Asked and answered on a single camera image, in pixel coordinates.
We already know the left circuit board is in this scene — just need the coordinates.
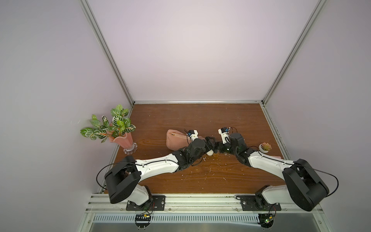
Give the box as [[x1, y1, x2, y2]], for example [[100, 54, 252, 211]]
[[134, 214, 152, 230]]

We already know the pink corduroy pouch bag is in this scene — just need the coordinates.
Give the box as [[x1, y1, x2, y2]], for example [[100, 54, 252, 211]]
[[166, 130, 192, 151]]

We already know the pink glass vase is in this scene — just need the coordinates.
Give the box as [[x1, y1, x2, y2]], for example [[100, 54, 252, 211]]
[[109, 132, 138, 155]]

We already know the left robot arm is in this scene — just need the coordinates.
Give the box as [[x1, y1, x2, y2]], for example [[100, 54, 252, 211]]
[[104, 137, 217, 206]]

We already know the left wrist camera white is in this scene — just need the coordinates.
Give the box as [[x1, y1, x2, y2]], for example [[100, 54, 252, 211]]
[[187, 130, 199, 141]]

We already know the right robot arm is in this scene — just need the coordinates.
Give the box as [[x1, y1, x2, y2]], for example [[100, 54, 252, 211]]
[[216, 130, 334, 211]]

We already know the right circuit board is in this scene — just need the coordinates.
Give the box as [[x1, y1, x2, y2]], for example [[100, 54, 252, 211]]
[[258, 214, 274, 229]]

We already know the green leafy artificial plant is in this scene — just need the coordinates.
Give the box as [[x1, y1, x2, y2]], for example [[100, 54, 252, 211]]
[[80, 104, 136, 143]]

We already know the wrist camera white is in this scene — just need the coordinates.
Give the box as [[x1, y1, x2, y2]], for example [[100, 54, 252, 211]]
[[187, 130, 199, 141], [218, 127, 230, 144]]

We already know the small succulent in white pot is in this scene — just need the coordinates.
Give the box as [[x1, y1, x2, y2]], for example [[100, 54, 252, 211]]
[[259, 142, 272, 154]]

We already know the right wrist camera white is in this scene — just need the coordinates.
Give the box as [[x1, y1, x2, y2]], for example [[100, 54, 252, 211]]
[[218, 127, 230, 144]]

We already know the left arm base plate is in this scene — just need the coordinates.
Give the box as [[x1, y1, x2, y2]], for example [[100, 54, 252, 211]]
[[126, 195, 166, 212]]

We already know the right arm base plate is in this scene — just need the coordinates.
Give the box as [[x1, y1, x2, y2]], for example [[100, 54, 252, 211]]
[[235, 195, 282, 212]]

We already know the circuit board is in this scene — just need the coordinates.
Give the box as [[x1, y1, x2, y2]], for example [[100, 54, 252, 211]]
[[134, 214, 152, 230], [258, 214, 274, 229]]

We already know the white brown plush decoration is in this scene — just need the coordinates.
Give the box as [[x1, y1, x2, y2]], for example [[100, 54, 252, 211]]
[[206, 150, 219, 157]]

